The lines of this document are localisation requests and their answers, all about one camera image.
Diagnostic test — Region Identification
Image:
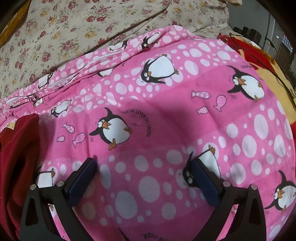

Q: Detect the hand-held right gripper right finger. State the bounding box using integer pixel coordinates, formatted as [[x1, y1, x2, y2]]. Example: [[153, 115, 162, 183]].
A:
[[191, 158, 267, 241]]

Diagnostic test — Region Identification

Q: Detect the red and yellow blanket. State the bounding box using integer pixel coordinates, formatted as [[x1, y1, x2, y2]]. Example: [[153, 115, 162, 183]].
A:
[[217, 32, 296, 130]]

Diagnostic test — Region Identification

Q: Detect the dark red garment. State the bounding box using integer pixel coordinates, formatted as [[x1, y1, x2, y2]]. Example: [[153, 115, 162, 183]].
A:
[[0, 113, 50, 241]]

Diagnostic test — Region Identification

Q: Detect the brown wicker basket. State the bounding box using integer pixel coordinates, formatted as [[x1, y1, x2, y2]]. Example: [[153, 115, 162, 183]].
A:
[[275, 43, 294, 72]]

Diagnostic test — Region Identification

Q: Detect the orange cushion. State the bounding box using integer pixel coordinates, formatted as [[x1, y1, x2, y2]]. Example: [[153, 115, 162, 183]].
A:
[[0, 0, 31, 43]]

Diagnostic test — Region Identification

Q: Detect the floral print quilt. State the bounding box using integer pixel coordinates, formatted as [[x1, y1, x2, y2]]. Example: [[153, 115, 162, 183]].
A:
[[0, 0, 232, 100]]

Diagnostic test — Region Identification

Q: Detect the pink penguin print blanket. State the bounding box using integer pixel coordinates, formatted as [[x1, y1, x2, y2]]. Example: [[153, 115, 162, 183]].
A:
[[0, 25, 296, 241]]

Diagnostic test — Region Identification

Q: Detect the dark slatted furniture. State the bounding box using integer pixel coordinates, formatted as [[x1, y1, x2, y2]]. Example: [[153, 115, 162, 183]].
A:
[[233, 26, 262, 43]]

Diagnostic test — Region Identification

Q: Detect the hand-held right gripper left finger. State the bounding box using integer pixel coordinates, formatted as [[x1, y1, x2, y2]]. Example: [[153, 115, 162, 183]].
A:
[[20, 158, 97, 241]]

